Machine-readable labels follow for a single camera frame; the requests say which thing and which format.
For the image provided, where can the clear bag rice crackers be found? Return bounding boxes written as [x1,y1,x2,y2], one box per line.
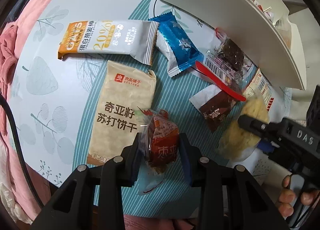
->
[217,94,270,162]

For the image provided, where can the red jujube snack packet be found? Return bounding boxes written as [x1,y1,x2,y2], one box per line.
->
[135,107,179,174]

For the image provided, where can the white red-striped snack packet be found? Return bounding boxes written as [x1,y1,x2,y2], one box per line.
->
[244,69,274,112]

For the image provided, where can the beige soda cracker packet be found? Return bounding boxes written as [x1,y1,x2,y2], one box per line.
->
[87,60,157,166]

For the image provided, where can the red-edged clear dark snack packet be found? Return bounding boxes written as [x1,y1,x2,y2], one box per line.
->
[195,28,255,102]

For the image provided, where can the orange white oat bar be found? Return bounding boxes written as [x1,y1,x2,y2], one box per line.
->
[57,20,159,66]

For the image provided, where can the red white candy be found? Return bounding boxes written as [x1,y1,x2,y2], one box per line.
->
[253,0,274,22]

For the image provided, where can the person's right hand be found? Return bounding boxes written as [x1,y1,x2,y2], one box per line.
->
[276,175,319,218]

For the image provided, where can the brown white snack packet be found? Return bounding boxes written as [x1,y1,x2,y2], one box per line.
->
[189,84,238,132]

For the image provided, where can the leaf-patterned tablecloth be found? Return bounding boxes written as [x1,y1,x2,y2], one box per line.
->
[6,0,293,213]

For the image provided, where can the clear bag puffed cakes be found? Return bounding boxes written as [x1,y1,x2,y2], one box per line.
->
[274,16,292,49]

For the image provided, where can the blue snowflake snack packet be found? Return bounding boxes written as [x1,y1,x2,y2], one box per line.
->
[149,12,204,78]

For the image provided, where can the white plastic organizer tray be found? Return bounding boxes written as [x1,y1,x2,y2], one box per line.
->
[163,0,306,90]

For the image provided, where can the pink garment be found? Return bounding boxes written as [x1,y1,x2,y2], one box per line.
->
[0,21,22,136]

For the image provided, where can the black cable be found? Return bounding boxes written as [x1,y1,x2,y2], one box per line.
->
[0,93,45,209]

